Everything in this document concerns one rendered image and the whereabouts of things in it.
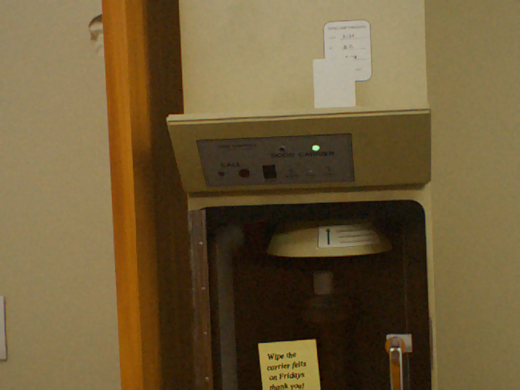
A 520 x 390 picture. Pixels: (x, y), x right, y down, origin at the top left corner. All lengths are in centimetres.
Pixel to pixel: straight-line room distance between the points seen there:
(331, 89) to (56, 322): 83
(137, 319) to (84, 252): 57
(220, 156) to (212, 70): 14
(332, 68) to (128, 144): 27
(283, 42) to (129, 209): 30
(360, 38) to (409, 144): 17
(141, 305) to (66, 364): 60
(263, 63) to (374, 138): 20
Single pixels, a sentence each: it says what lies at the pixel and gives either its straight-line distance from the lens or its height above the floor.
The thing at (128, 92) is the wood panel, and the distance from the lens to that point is 133.
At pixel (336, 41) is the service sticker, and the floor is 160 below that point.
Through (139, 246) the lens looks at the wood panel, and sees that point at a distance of 135.
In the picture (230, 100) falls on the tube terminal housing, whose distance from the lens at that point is 140.
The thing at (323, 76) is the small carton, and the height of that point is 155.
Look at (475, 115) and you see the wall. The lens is 182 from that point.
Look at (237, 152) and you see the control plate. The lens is 132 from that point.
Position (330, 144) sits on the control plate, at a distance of 130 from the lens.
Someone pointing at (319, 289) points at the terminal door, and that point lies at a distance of 139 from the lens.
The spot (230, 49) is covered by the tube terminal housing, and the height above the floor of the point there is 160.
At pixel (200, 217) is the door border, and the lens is 140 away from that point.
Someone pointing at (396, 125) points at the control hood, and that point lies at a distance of 128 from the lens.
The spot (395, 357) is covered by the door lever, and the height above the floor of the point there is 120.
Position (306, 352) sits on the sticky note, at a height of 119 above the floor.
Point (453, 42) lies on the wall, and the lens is 182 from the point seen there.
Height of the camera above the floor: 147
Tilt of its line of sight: 3 degrees down
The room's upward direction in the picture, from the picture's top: 2 degrees counter-clockwise
